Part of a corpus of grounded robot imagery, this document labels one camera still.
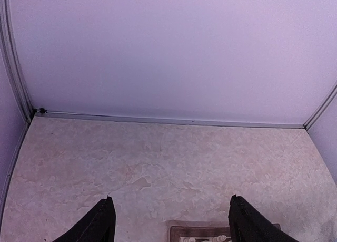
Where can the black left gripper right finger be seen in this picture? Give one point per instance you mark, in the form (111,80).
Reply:
(247,224)

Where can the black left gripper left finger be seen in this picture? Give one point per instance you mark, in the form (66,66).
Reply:
(96,225)

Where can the back aluminium rail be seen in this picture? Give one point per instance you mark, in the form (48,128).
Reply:
(64,115)

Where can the right aluminium post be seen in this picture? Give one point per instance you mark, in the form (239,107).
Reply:
(321,108)

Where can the aluminium post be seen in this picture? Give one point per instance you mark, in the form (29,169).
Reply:
(321,108)
(12,65)

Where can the left aluminium post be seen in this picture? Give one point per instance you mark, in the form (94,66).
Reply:
(12,65)

